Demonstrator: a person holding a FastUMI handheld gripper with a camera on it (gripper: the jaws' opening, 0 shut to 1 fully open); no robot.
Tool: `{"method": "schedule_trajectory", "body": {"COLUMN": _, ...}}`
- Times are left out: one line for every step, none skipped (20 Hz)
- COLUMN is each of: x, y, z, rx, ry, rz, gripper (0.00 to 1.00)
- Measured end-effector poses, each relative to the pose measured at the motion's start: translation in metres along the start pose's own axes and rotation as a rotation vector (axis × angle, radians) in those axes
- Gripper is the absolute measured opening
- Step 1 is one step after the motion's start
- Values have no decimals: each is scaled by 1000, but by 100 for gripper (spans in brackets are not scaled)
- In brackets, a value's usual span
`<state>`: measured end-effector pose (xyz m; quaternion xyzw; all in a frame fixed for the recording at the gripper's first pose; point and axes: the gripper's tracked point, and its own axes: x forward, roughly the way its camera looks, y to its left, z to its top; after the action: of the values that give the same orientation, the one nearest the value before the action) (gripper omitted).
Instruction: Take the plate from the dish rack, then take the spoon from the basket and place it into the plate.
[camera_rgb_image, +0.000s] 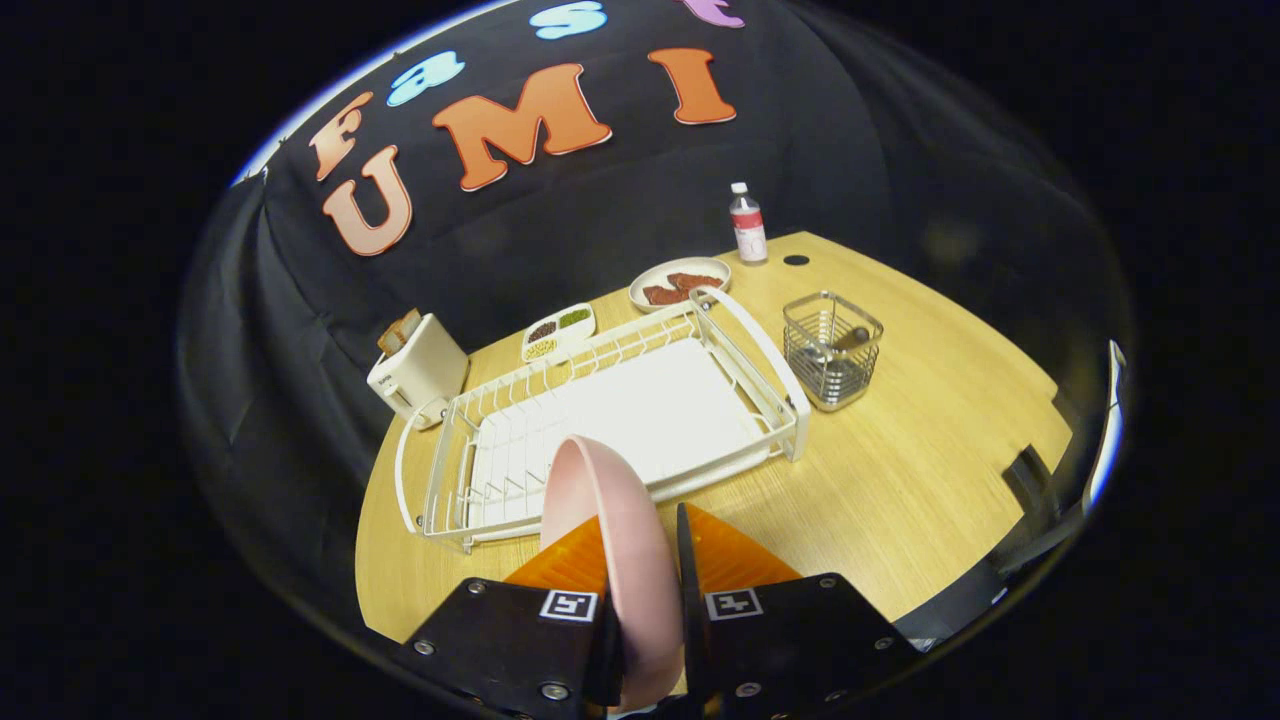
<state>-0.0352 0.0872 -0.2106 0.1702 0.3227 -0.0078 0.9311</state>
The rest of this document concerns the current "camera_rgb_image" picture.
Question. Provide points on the toast bread slice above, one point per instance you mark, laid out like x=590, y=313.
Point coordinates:
x=408, y=322
x=390, y=338

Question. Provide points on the dark wooden spoon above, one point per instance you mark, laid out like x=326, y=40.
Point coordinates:
x=850, y=338

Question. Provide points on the white dish rack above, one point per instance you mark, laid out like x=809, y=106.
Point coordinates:
x=640, y=410

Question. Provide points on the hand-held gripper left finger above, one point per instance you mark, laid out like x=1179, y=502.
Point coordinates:
x=520, y=640

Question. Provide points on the clear plastic water bottle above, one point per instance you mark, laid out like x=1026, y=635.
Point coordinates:
x=749, y=230

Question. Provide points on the white divided bean dish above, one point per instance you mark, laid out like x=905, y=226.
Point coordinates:
x=560, y=332

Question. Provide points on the pink plate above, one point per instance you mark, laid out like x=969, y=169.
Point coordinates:
x=620, y=520

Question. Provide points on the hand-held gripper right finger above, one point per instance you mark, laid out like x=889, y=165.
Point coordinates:
x=690, y=600

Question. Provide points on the white toaster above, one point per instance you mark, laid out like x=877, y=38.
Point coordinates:
x=425, y=368

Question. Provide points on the black backdrop cloth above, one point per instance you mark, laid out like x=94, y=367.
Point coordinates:
x=620, y=200

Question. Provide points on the beige round plate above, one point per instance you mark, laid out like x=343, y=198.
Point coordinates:
x=680, y=266

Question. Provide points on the red meat slice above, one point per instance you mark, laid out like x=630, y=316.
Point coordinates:
x=663, y=295
x=695, y=281

